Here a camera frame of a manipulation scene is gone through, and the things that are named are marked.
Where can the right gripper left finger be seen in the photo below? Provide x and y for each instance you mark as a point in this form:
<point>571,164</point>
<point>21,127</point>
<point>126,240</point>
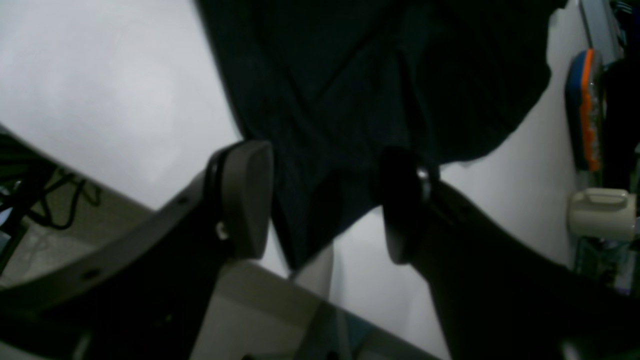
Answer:
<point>144,296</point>

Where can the cream plastic knob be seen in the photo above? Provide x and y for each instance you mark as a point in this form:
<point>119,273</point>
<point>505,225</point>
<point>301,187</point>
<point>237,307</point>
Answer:
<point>603,213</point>

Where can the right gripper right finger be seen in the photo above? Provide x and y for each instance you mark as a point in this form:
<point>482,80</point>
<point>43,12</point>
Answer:
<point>495,298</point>

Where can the black T-shirt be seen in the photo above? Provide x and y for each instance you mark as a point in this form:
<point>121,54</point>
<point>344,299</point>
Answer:
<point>332,83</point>

